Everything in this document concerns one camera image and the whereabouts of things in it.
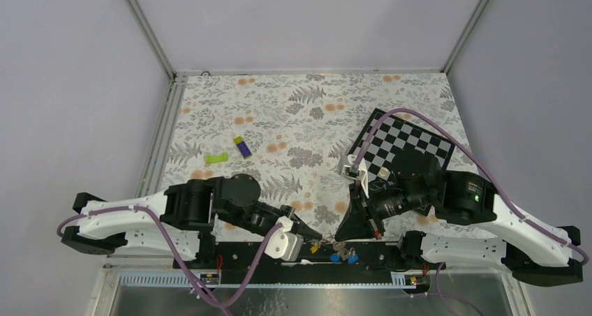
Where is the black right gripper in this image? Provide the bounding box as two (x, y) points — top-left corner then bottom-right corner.
(334, 177), (435, 241)

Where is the blue key tag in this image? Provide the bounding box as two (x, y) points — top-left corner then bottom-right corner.
(330, 253), (341, 262)

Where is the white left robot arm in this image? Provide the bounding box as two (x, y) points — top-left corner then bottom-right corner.
(57, 174), (322, 268)

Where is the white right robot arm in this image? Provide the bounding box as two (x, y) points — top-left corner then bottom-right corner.
(335, 149), (583, 287)

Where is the purple yellow marker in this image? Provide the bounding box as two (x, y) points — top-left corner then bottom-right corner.
(233, 137), (252, 159)

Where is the black white chessboard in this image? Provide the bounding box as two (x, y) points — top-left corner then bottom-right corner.
(345, 108), (454, 181)

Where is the green marker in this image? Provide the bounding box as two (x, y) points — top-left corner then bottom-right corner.
(205, 153), (228, 165)

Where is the black front rail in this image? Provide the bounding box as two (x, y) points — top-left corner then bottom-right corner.
(185, 241), (436, 271)

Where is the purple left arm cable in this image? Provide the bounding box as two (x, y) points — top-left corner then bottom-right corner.
(57, 203), (288, 316)

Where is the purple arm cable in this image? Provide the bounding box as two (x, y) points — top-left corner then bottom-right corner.
(344, 109), (589, 264)
(57, 203), (288, 316)

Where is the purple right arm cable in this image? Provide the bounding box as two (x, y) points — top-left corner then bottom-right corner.
(344, 109), (589, 264)

